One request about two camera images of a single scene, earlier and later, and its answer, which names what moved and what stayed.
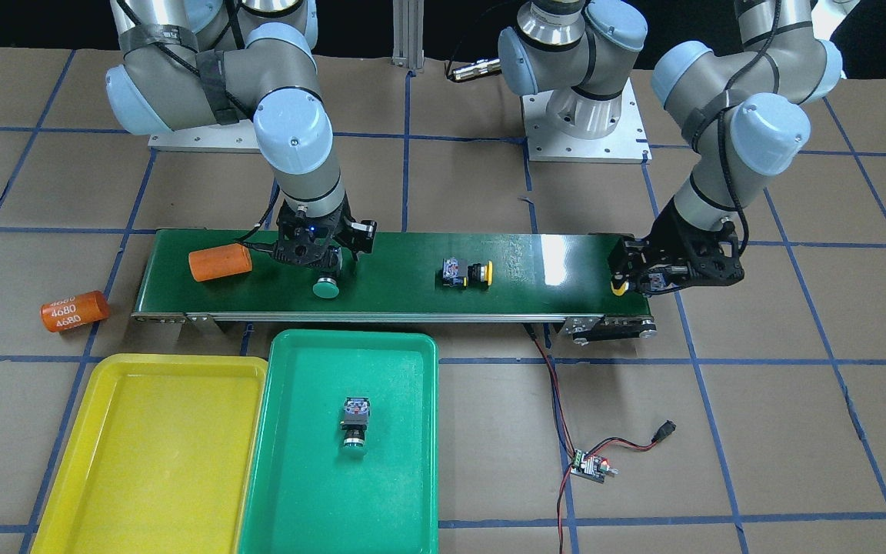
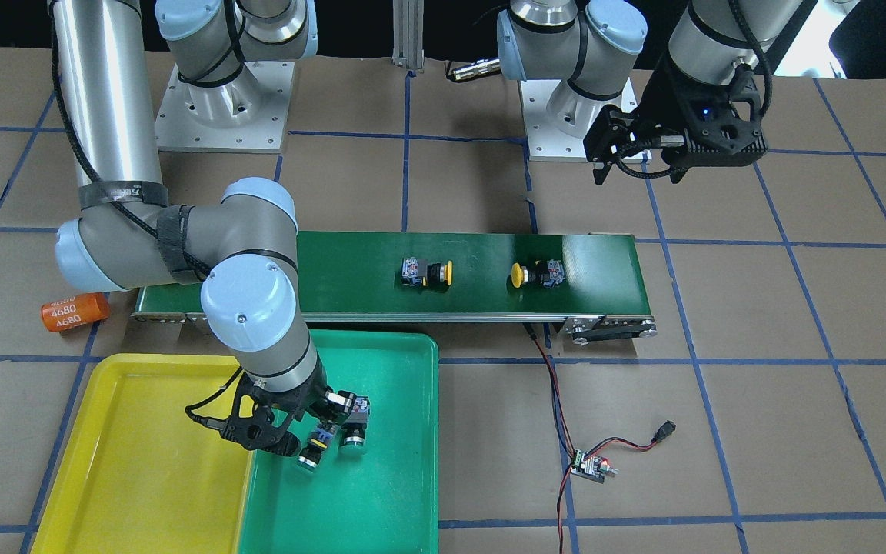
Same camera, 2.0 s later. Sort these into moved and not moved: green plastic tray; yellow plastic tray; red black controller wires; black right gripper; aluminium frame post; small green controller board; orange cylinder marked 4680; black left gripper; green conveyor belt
Moved: black right gripper; black left gripper
Not moved: red black controller wires; green conveyor belt; aluminium frame post; orange cylinder marked 4680; green plastic tray; small green controller board; yellow plastic tray
